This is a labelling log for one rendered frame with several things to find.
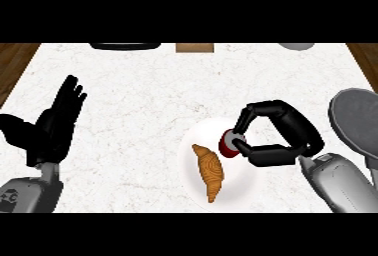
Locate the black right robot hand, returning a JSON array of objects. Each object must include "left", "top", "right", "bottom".
[{"left": 230, "top": 99, "right": 326, "bottom": 168}]

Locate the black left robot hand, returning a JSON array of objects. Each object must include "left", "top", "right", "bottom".
[{"left": 0, "top": 74, "right": 88, "bottom": 168}]

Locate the white round plate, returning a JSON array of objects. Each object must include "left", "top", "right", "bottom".
[{"left": 177, "top": 117, "right": 264, "bottom": 213}]

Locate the black appliance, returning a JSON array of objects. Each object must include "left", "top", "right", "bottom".
[{"left": 88, "top": 42, "right": 162, "bottom": 52}]

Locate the brown wooden block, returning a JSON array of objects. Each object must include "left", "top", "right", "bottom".
[{"left": 174, "top": 42, "right": 215, "bottom": 54}]

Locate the golden brown croissant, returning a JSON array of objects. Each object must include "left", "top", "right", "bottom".
[{"left": 190, "top": 143, "right": 225, "bottom": 204}]

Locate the grey pan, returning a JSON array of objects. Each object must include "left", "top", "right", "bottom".
[{"left": 327, "top": 87, "right": 378, "bottom": 194}]

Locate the grey round bowl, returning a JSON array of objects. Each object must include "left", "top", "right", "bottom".
[{"left": 276, "top": 42, "right": 315, "bottom": 52}]

